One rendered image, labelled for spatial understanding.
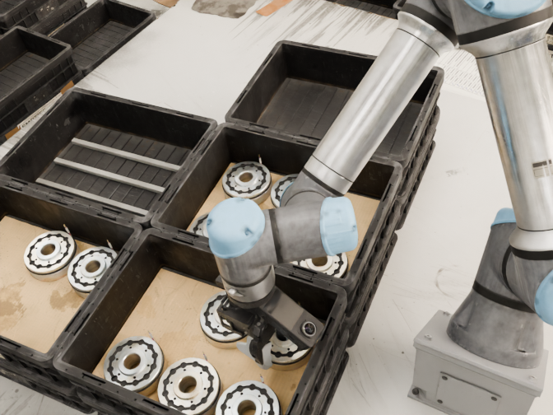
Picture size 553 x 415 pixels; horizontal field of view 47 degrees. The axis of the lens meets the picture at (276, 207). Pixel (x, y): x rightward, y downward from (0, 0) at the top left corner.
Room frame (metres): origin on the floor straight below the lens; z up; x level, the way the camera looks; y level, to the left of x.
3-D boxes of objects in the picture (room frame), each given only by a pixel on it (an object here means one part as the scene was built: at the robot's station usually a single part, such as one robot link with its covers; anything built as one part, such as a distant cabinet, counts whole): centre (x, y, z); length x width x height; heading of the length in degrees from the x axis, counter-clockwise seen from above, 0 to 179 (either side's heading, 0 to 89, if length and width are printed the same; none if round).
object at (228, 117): (1.05, -0.16, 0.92); 0.40 x 0.30 x 0.02; 58
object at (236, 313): (0.53, 0.06, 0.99); 0.09 x 0.08 x 0.12; 51
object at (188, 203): (0.79, -0.01, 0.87); 0.40 x 0.30 x 0.11; 58
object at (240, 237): (0.52, 0.05, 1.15); 0.09 x 0.08 x 0.11; 90
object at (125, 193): (1.01, 0.33, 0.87); 0.40 x 0.30 x 0.11; 58
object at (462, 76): (1.32, -0.58, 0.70); 0.33 x 0.23 x 0.01; 48
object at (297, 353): (0.54, 0.02, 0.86); 0.10 x 0.10 x 0.01
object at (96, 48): (2.18, 0.57, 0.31); 0.40 x 0.30 x 0.34; 138
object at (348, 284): (0.79, -0.01, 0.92); 0.40 x 0.30 x 0.02; 58
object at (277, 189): (0.85, -0.04, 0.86); 0.10 x 0.10 x 0.01
